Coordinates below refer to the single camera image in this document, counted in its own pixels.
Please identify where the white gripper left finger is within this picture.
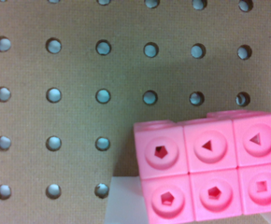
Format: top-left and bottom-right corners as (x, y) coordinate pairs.
(104, 176), (149, 224)

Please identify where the pink block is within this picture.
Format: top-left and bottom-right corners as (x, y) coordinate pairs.
(134, 110), (271, 224)

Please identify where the brown pegboard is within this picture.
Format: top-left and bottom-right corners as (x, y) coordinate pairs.
(0, 0), (271, 224)

